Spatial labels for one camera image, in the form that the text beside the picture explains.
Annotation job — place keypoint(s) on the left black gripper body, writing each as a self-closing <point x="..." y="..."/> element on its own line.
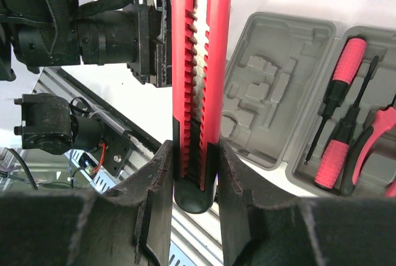
<point x="134" y="32"/>

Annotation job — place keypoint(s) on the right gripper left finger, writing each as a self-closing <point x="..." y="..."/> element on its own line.
<point x="129" y="224"/>

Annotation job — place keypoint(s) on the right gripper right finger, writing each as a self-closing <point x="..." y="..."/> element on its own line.
<point x="261" y="224"/>

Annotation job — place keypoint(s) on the red utility knife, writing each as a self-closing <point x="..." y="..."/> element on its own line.
<point x="199" y="45"/>

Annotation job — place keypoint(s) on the red black screwdriver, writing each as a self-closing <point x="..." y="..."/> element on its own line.
<point x="335" y="153"/>
<point x="343" y="75"/>

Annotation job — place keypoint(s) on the grey plastic tool case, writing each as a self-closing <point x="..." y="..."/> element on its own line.
<point x="273" y="100"/>

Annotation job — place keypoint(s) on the red handled pliers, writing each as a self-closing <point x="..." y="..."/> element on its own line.
<point x="384" y="121"/>

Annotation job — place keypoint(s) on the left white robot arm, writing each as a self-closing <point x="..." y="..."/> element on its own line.
<point x="53" y="33"/>

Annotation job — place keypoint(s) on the aluminium mounting rail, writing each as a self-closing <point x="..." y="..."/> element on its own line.
<point x="139" y="111"/>

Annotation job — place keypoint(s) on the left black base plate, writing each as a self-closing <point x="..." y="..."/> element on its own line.
<point x="118" y="151"/>

